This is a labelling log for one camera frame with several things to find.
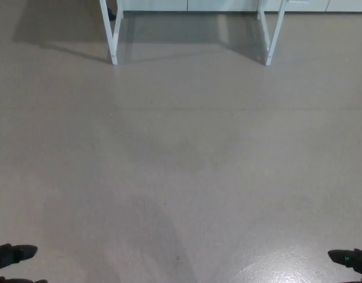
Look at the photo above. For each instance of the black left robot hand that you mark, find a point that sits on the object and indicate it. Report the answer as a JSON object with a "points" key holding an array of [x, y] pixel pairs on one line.
{"points": [[10, 253]]}

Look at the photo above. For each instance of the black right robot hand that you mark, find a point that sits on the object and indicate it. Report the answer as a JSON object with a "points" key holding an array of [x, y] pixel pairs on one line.
{"points": [[350, 259]]}

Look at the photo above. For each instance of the small black floor object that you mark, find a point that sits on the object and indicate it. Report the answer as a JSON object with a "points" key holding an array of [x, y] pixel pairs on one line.
{"points": [[111, 14]]}

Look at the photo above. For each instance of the white metal table leg frame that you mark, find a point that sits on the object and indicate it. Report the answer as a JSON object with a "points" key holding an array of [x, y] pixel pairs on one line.
{"points": [[109, 35], [275, 35]]}

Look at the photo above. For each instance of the white cabinet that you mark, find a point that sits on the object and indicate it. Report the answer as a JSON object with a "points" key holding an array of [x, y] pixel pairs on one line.
{"points": [[228, 4]]}

